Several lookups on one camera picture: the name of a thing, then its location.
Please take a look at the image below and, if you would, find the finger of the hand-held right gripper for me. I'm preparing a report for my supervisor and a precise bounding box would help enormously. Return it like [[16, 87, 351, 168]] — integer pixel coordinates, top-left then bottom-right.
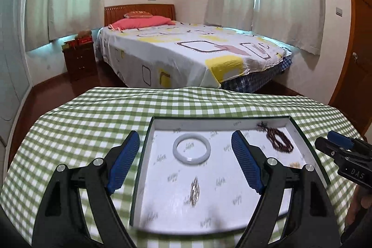
[[315, 137, 346, 163], [327, 131, 364, 150]]

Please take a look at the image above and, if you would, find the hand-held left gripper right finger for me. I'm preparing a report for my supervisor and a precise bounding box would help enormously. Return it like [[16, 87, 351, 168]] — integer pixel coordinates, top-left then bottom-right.
[[231, 130, 342, 248]]

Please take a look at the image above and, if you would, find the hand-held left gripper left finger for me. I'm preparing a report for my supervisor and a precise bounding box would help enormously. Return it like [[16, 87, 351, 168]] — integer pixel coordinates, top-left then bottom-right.
[[31, 130, 141, 248]]

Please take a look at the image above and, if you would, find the green shallow box tray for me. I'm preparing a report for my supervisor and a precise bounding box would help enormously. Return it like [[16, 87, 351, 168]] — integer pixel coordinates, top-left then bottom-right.
[[130, 116, 332, 235]]

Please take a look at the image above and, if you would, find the person's right hand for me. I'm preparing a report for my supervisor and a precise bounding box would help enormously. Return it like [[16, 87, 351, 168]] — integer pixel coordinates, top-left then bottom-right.
[[347, 188, 367, 227]]

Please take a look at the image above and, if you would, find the white jade bangle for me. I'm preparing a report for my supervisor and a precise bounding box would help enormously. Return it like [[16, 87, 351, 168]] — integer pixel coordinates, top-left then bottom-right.
[[173, 134, 210, 164]]

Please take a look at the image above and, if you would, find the green checked tablecloth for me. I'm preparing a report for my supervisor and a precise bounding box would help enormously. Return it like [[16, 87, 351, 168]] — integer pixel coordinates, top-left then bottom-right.
[[0, 87, 368, 248]]

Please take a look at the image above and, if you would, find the blue plaid bed cover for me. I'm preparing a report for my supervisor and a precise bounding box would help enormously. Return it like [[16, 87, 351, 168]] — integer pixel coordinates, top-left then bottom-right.
[[220, 56, 293, 93]]

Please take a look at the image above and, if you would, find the wooden door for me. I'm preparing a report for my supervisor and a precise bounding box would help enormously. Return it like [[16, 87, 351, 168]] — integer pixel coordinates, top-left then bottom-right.
[[328, 0, 372, 136]]

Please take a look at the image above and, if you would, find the dark wooden nightstand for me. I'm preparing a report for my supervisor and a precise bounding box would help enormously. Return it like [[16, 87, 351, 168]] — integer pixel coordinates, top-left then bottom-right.
[[62, 41, 98, 82]]

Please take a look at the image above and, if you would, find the printed white bed sheet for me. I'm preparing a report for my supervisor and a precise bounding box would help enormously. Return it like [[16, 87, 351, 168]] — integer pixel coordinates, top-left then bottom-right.
[[97, 21, 292, 89]]

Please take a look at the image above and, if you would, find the pink pillow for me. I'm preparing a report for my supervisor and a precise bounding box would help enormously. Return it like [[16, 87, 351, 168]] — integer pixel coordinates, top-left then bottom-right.
[[108, 16, 173, 31]]

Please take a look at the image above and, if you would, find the small patterned cushion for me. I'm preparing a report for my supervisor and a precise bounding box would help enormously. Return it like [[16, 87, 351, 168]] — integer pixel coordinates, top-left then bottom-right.
[[123, 11, 153, 19]]

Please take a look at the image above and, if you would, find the frosted glass wardrobe door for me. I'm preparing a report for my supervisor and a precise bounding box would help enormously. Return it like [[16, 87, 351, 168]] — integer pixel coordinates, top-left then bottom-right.
[[0, 0, 32, 147]]

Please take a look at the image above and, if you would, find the wooden headboard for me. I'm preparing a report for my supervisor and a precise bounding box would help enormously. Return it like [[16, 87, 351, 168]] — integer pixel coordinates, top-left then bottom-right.
[[104, 4, 176, 28]]

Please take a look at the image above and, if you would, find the dark red bead bracelet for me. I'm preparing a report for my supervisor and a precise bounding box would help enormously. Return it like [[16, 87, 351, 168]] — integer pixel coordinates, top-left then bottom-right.
[[256, 121, 294, 154]]

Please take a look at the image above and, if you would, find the silver chain bracelet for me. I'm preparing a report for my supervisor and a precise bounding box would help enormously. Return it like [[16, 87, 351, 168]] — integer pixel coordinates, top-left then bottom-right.
[[189, 176, 201, 206]]

